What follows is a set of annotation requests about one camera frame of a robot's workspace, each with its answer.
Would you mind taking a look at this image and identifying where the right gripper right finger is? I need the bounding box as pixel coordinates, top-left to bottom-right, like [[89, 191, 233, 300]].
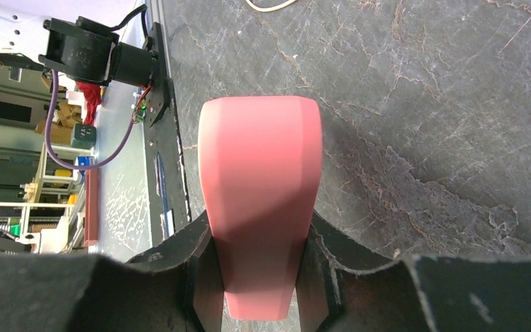
[[296, 214, 531, 331]]

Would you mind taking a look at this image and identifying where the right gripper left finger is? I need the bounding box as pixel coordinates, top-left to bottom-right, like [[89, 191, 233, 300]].
[[0, 214, 223, 331]]

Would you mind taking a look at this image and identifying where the pink square power strip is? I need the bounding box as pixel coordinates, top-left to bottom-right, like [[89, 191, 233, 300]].
[[197, 96, 322, 321]]

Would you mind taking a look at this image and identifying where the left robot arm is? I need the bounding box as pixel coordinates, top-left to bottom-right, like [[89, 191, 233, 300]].
[[0, 1, 158, 87]]

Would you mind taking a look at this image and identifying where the red cloth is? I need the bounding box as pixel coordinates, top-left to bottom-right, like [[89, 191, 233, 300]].
[[77, 82, 102, 126]]

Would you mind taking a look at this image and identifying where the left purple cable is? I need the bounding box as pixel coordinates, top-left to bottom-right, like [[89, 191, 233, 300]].
[[44, 68, 138, 172]]

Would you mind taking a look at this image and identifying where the white coiled cord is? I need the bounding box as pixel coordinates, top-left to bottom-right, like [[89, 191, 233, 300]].
[[245, 0, 297, 13]]

